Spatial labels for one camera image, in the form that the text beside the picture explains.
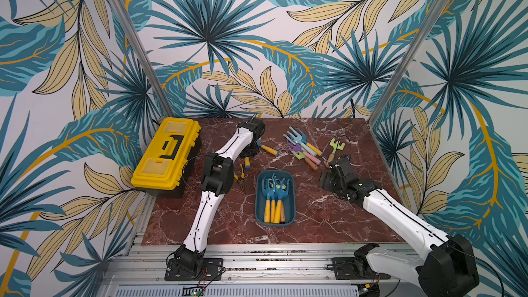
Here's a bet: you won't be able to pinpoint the yellow plastic toolbox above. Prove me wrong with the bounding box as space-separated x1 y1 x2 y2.
131 118 202 199

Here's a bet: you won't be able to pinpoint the right aluminium corner post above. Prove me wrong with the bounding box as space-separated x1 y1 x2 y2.
367 0 450 127

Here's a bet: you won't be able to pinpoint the aluminium rail frame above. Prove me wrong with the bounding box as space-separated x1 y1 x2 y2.
94 242 461 297

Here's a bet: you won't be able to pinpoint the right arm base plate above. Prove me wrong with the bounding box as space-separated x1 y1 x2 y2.
325 257 391 282

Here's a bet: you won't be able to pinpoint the yellow handled pliers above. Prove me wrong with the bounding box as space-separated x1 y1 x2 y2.
235 164 246 194

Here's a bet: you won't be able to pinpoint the light blue fork pink handle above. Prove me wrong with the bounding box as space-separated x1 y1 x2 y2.
283 126 320 165

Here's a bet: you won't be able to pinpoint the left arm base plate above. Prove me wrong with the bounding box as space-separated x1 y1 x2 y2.
164 258 226 282

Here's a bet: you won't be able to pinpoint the aluminium corner post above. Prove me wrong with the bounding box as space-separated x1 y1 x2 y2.
367 0 450 127
108 0 174 117

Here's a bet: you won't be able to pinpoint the green rake wooden handle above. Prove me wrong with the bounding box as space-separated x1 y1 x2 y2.
280 203 285 224
325 138 345 167

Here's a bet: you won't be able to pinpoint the left aluminium corner post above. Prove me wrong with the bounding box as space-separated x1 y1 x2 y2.
108 0 174 117

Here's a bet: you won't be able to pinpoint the teal storage tray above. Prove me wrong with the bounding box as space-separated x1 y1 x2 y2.
255 170 296 227

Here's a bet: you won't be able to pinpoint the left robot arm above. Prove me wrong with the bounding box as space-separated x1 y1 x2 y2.
167 117 265 278

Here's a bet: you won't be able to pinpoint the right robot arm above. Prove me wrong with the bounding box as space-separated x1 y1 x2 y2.
318 156 480 296

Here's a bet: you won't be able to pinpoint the teal fork yellow handle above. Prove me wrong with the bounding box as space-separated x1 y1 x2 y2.
293 129 323 157

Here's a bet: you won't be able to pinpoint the blue claw rake yellow handle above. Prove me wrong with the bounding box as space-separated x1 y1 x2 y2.
257 140 279 157

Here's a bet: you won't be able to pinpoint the purple small rake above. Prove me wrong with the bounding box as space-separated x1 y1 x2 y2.
287 144 320 170

